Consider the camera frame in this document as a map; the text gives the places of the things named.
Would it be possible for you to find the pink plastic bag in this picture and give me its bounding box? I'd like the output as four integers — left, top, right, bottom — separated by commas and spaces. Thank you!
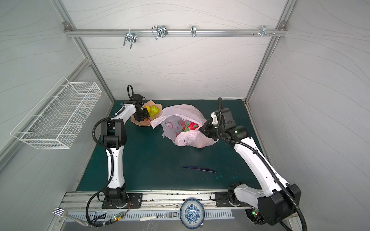
150, 104, 217, 149

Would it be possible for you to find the red dragon fruit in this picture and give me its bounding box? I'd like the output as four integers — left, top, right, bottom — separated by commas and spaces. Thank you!
182, 122, 198, 132

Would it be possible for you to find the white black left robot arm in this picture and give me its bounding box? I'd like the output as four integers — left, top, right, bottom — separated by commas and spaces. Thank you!
101, 95, 149, 207

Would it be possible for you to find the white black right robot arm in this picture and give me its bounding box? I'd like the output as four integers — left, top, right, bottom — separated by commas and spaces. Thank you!
199, 108, 307, 231

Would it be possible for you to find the yellow lemon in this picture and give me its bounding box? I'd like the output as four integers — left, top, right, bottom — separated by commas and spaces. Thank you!
143, 106, 150, 113

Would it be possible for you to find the beige scalloped fruit bowl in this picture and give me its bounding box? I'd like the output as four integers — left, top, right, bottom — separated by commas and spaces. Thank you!
131, 101, 162, 127

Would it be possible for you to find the green pear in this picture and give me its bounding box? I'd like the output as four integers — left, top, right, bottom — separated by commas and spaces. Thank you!
149, 105, 160, 117

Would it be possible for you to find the dark purple knife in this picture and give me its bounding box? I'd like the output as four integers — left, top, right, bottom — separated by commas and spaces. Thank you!
182, 166, 217, 173

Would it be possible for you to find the metal u-bolt clamp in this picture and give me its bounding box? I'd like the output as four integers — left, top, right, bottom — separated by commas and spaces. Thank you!
123, 30, 137, 49

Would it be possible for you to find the metal hook clamp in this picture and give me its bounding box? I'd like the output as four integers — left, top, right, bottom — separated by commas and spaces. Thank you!
151, 25, 168, 40

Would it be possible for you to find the blue white patterned plate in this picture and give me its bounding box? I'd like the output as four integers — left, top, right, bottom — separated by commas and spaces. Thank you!
179, 198, 205, 230

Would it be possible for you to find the small metal hook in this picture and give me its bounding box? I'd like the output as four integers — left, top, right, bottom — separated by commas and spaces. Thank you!
190, 26, 197, 38

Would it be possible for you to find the silver fork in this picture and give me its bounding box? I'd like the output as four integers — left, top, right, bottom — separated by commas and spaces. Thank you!
53, 208, 89, 227

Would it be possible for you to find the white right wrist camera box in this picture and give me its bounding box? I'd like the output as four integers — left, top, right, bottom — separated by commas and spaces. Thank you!
211, 112, 218, 126

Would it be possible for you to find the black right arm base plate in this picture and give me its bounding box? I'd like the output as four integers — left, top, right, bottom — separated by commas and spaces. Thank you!
210, 192, 252, 209

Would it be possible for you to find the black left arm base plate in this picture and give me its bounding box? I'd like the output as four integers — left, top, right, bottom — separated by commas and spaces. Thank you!
102, 193, 143, 209

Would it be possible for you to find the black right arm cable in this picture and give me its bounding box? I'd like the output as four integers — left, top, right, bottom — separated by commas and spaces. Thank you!
217, 96, 307, 231

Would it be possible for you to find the white wire basket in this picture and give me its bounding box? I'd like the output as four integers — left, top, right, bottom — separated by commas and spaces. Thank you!
10, 77, 102, 150

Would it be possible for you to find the white handled fork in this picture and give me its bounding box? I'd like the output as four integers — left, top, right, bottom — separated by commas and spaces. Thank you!
139, 212, 178, 222

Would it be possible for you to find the metal bracket with screws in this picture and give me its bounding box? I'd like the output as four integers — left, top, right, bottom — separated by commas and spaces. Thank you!
251, 26, 276, 37

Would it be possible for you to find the aluminium cross rail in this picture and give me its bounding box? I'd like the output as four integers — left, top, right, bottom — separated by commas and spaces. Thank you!
63, 22, 288, 38

